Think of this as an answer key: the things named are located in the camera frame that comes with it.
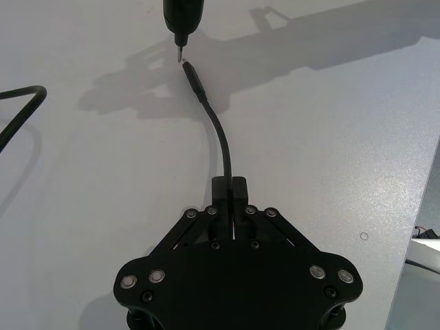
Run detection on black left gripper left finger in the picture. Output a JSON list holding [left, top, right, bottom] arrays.
[[148, 176, 230, 257]]

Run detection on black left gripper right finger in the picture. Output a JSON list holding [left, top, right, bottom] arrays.
[[230, 176, 326, 255]]

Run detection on thin black cable silver plug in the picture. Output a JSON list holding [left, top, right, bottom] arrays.
[[181, 58, 235, 241]]

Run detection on white flat object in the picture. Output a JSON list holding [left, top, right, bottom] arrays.
[[405, 238, 440, 273]]

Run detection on black corded tool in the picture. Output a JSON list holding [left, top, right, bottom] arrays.
[[162, 0, 208, 64]]

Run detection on small black part red wire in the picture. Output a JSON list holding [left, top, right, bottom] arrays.
[[413, 225, 440, 241]]

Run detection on thick black cord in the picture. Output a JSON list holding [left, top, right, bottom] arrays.
[[0, 85, 47, 154]]

